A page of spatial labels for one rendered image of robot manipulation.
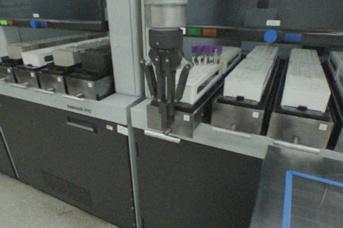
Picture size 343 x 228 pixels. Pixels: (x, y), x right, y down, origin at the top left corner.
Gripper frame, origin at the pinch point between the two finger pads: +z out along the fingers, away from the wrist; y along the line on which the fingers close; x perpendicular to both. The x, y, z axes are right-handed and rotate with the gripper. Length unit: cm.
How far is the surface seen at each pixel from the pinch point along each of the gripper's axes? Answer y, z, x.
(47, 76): 57, 0, -11
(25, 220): 85, 80, 2
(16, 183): 117, 80, -15
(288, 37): -23.9, -18.0, -17.1
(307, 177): -30.9, -2.0, 14.4
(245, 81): -15.8, -6.5, -14.6
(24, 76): 72, 2, -11
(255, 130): -20.7, 5.1, -11.0
